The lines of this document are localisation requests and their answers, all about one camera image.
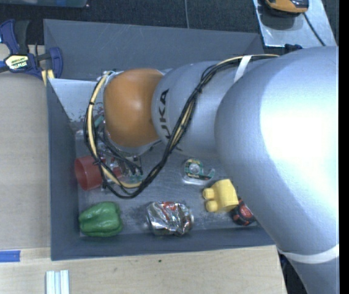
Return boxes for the red plastic cup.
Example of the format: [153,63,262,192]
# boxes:
[74,155,122,192]

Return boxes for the green toy bell pepper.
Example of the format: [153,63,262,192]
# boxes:
[78,201,124,238]

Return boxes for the crumpled silver foil packet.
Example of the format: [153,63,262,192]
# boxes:
[144,200,195,237]

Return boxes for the clear green tape dispenser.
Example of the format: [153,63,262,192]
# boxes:
[181,157,216,186]

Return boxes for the yellow toy building block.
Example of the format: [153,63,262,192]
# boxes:
[201,178,240,214]

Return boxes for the pale wood flat board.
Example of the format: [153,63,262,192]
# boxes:
[0,43,52,251]

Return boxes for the black and orange tape measure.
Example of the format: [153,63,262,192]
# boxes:
[229,198,257,227]

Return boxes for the grey metal bin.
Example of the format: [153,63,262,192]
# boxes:
[42,18,282,262]

